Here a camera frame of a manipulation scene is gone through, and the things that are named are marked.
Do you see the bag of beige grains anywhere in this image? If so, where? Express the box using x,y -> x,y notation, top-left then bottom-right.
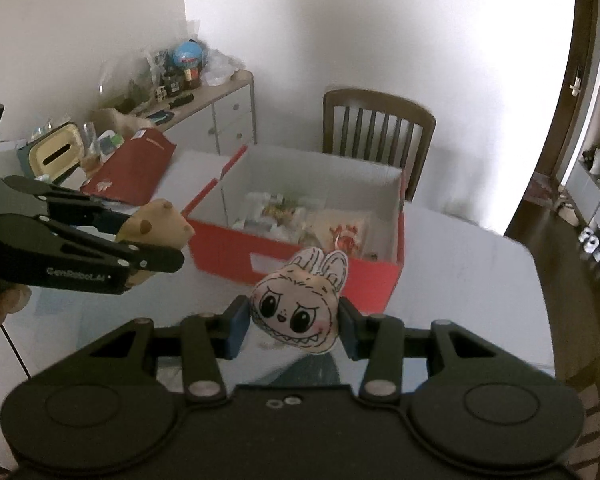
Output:
306,209 -> 375,258

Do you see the white monster face plush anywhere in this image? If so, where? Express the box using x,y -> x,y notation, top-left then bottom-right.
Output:
250,247 -> 349,354

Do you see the dark wooden chair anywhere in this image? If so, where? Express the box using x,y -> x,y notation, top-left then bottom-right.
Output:
322,88 -> 437,202

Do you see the tissue box wooden top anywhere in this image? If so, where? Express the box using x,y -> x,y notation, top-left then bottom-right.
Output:
17,122 -> 84,182

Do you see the blue globe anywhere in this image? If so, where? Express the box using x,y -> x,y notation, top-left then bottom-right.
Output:
172,40 -> 204,68

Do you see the white printed plastic packet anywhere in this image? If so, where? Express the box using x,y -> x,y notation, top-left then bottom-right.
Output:
232,192 -> 325,248

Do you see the red cardboard box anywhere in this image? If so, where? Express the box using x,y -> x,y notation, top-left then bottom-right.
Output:
184,145 -> 405,313

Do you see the tan capybara plush toy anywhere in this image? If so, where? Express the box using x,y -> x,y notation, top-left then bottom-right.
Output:
114,198 -> 195,294

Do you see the white sideboard cabinet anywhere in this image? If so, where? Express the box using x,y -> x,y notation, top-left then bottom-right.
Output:
90,70 -> 257,156

